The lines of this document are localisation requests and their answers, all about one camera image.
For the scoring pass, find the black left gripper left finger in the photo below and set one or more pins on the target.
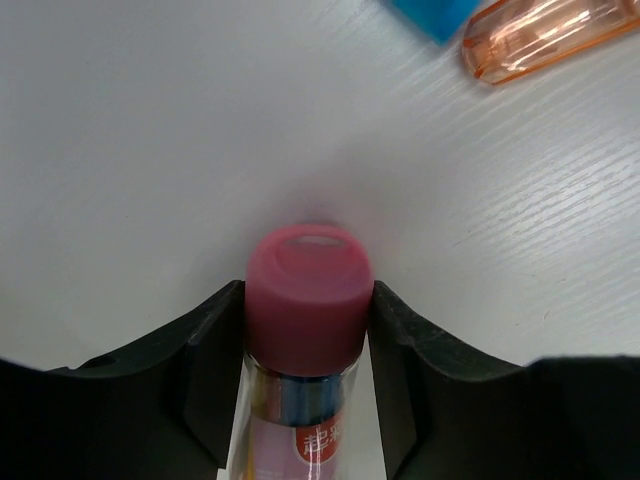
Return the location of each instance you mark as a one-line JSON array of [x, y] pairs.
[[160, 407]]

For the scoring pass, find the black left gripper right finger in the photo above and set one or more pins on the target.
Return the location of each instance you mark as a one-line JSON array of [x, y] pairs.
[[450, 411]]

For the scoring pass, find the blue-capped black highlighter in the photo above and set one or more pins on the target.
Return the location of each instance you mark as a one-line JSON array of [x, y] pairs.
[[435, 20]]

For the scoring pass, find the pink-capped clear pencil tube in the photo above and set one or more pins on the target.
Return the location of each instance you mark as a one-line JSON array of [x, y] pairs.
[[308, 290]]

